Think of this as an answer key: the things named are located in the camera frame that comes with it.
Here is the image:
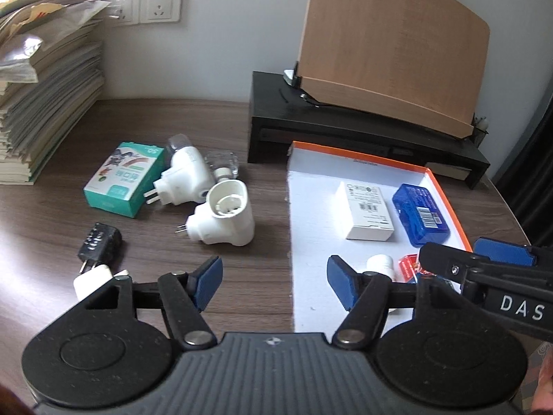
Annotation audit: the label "white plug-in vaporizer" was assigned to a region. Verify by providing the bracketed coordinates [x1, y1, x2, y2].
[175, 180, 255, 247]

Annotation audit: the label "white plastic cylinder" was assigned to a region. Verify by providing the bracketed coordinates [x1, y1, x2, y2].
[366, 254, 396, 284]

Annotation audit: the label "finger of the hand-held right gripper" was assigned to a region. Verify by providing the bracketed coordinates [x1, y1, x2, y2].
[473, 237, 553, 269]
[418, 242, 493, 279]

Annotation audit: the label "person's right hand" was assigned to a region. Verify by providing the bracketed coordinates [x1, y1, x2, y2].
[529, 341, 553, 415]

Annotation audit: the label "wooden book stand board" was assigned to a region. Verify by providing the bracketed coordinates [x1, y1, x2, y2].
[296, 0, 491, 141]

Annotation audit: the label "black mesh pen holder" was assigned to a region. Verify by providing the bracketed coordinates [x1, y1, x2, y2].
[472, 113, 489, 148]

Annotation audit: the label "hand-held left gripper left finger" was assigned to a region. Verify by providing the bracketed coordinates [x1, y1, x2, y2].
[84, 256, 224, 350]

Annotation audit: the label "red playing card pack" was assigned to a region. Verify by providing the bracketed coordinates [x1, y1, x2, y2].
[396, 255, 435, 284]

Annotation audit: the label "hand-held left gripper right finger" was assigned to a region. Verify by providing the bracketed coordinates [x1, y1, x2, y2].
[327, 256, 465, 350]

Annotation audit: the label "clear liquid refill bottle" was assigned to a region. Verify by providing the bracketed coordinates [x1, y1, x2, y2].
[203, 150, 240, 182]

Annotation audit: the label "white labelled carton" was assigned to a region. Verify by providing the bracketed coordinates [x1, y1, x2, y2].
[336, 181, 395, 240]

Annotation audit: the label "dark curtain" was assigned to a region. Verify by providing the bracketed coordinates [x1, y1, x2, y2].
[493, 91, 553, 234]

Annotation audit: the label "white charger plug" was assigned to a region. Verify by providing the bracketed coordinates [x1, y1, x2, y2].
[73, 259, 130, 300]

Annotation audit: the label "black desk riser shelf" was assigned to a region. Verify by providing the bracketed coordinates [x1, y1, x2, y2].
[247, 70, 491, 190]

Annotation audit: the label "stack of books and papers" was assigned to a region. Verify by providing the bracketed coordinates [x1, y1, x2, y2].
[0, 0, 111, 186]

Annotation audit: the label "blue plastic case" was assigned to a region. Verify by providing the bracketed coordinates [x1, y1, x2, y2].
[392, 184, 451, 248]

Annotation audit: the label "green and white carton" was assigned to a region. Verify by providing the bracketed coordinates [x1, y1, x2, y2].
[83, 141, 166, 219]

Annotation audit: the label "papers under riser shelf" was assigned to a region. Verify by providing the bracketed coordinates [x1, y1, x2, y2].
[425, 163, 471, 179]

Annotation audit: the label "orange and white cardboard box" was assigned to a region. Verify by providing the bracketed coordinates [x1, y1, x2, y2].
[285, 140, 474, 333]

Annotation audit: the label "white plug-in device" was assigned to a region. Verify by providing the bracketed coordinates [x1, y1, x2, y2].
[144, 135, 217, 208]

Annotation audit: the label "small white clip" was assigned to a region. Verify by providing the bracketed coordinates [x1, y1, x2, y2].
[283, 61, 301, 87]

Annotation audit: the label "black power adapter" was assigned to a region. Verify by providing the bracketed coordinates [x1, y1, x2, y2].
[77, 222, 124, 264]

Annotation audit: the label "white wall socket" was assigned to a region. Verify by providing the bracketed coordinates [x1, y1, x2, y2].
[139, 0, 184, 24]
[101, 0, 141, 27]

